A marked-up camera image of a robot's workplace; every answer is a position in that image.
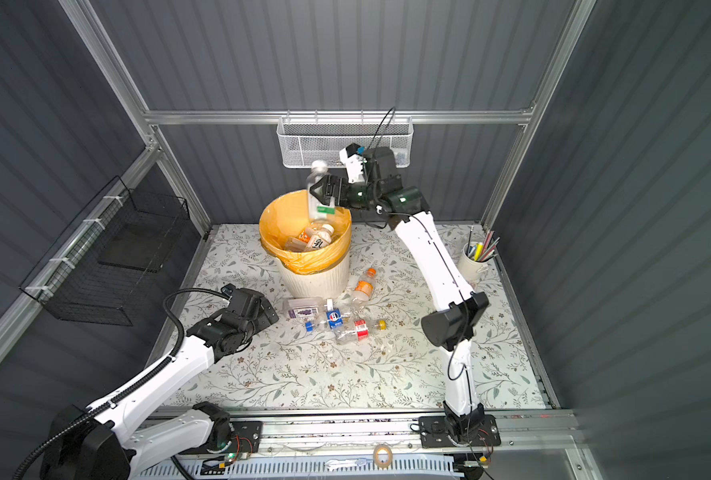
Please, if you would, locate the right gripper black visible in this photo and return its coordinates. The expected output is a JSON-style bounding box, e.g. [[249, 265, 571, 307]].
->
[[312, 177, 381, 212]]

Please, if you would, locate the green lime label bottle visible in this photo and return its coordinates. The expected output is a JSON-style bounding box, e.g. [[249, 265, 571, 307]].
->
[[306, 160, 335, 221]]

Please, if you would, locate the orange label small bottle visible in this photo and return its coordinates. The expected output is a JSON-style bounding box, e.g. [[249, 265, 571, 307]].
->
[[284, 224, 317, 253]]

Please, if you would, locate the pepsi blue label bottle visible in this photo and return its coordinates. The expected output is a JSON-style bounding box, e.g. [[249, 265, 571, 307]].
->
[[325, 299, 344, 330]]

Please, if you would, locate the red label yellow cap bottle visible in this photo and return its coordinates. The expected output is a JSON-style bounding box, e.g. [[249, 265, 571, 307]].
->
[[334, 318, 387, 344]]

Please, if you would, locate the orange milk tea bottle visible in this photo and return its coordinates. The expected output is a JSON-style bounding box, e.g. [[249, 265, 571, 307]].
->
[[305, 222, 334, 251]]

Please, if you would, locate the orange cap clear bottle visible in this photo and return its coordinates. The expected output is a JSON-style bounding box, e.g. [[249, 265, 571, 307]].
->
[[351, 267, 377, 304]]

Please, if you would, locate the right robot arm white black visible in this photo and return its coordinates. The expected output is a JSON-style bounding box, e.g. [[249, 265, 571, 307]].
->
[[307, 144, 489, 443]]

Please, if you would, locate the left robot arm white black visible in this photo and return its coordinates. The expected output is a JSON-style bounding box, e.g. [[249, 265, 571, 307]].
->
[[13, 284, 278, 479]]

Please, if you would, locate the white bin with yellow bag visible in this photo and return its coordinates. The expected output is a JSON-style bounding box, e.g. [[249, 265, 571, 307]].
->
[[259, 190, 352, 298]]

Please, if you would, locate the white pen holder cup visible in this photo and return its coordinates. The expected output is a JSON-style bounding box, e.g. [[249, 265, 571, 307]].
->
[[457, 229, 499, 284]]

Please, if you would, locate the tape roll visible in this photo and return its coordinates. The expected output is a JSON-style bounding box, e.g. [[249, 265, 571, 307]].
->
[[373, 444, 393, 469]]

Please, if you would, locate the white wire wall basket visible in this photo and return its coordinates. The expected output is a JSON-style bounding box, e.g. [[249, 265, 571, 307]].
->
[[276, 113, 415, 169]]

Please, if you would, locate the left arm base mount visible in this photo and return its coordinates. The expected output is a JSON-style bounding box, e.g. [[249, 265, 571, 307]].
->
[[203, 420, 263, 455]]

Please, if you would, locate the black wire side basket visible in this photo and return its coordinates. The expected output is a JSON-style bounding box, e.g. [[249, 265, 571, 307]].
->
[[19, 182, 190, 327]]

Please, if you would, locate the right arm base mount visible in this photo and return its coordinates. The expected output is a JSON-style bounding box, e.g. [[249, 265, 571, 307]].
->
[[409, 414, 501, 449]]

